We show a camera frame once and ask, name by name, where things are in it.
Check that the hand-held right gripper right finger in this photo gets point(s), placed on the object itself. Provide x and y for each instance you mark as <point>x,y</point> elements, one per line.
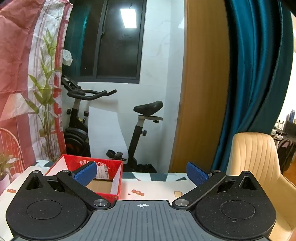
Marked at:
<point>197,173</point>

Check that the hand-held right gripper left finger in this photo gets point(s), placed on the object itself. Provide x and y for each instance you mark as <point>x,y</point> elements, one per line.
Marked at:
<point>85,172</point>

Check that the red cardboard box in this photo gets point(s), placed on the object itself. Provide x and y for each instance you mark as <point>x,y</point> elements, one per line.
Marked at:
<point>69,161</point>

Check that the black exercise bike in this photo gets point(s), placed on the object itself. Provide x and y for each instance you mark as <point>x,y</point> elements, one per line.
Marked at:
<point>76,136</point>

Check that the white foam board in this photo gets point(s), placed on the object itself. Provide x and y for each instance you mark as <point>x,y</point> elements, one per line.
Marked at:
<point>104,134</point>

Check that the patterned tablecloth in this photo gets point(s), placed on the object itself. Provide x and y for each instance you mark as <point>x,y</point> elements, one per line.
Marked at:
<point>150,187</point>

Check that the beige padded chair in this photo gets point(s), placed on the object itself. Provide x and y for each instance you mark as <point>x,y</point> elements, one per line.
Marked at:
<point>254,153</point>

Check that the dark chair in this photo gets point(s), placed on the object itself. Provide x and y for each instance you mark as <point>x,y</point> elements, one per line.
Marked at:
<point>285,150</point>

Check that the wooden door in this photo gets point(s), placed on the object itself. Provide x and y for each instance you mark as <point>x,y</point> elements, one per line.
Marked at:
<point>203,81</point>

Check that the cluttered desk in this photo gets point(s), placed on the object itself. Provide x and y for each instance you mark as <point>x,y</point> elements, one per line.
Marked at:
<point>286,127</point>

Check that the white plastic bag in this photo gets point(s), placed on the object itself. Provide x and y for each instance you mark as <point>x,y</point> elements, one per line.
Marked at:
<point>67,57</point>

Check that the teal curtain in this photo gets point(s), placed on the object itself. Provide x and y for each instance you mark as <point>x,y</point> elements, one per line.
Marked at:
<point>252,69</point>

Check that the printed plant backdrop cloth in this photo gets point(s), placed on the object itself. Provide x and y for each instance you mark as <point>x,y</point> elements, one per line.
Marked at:
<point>25,69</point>

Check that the dark framed window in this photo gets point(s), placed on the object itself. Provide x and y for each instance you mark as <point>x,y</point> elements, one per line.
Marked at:
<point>120,46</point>

